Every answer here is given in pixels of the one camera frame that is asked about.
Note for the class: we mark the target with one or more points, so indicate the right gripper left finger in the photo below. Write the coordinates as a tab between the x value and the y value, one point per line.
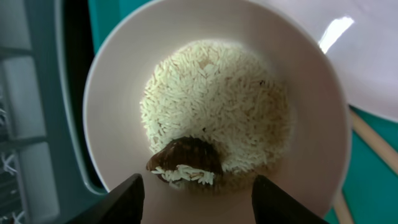
124	204

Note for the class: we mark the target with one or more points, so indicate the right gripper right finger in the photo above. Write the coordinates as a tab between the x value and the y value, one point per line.
271	205

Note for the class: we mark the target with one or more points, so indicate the brown food chunk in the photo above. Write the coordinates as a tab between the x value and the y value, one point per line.
186	158

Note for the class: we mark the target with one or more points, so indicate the pink bowl with rice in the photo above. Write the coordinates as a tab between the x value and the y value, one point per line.
314	169

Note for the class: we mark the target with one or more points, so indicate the white rice leftovers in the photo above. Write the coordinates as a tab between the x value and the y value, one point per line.
226	96

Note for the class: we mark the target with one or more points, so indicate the wooden chopstick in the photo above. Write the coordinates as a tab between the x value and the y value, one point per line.
381	147
341	209

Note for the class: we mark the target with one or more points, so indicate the grey plastic dish rack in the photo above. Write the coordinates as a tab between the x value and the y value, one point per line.
46	52

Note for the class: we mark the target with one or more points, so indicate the teal serving tray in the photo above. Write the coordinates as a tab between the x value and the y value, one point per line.
370	189

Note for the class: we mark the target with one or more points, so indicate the white round plate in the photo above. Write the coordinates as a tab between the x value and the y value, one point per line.
360	39

